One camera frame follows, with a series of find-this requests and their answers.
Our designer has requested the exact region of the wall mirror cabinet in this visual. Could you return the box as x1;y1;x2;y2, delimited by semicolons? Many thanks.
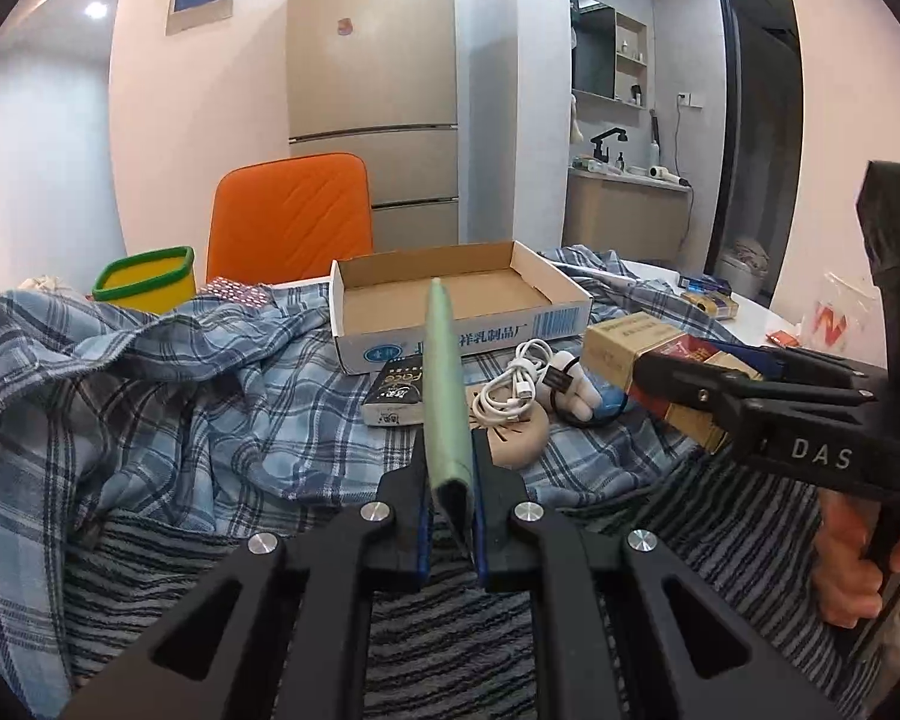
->
571;0;650;110

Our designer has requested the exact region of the beige refrigerator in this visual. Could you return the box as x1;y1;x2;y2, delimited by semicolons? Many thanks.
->
287;0;458;250

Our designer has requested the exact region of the white hair dryer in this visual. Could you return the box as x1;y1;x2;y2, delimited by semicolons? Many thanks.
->
647;166;689;187

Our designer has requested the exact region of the blue plaid shirt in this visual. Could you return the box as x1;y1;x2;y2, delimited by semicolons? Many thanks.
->
0;286;702;718

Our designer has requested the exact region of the dark bathroom door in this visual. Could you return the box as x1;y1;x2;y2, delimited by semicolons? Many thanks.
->
706;0;803;305

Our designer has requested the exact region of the red gold tissue pack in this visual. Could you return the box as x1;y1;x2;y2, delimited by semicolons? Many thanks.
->
629;333;763;452

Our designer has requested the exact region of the person's right hand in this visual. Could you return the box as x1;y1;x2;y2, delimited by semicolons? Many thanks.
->
811;489;900;629

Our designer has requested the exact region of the blue small box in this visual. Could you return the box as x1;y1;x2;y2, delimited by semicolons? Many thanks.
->
678;273;733;296

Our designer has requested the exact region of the yellow green bin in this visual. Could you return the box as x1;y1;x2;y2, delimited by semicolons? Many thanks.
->
92;245;196;314

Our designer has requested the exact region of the tan round wooden coaster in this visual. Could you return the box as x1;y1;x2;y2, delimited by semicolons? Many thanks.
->
470;403;549;470

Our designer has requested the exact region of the orange chair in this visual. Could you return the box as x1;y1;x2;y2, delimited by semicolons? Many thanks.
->
206;153;374;284

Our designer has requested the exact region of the open cardboard box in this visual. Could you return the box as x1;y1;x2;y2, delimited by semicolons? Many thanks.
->
328;242;592;376

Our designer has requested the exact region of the white plush with black cable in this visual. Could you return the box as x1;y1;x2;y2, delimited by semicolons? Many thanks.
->
535;351;629;429

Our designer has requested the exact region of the white usb cable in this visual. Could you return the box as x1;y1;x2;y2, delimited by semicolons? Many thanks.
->
469;336;557;430

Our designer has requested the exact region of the clear plastic bag red print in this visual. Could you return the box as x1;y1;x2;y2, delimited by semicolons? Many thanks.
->
800;271;883;362

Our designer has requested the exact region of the black faucet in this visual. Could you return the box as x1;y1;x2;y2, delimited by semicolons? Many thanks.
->
588;127;631;166

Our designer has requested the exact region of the blue gold tissue pack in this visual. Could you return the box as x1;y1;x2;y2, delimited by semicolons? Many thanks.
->
580;312;685;392

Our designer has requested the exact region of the black tissue pack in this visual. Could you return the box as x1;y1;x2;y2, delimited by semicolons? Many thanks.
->
361;355;424;427

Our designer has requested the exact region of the bathroom vanity cabinet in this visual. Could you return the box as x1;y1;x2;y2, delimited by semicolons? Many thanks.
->
562;169;691;263

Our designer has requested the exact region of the floral patterned cloth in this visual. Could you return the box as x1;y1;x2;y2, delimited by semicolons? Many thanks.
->
198;277;272;309

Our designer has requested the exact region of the green notepad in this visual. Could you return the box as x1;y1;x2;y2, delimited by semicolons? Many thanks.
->
422;278;475;553

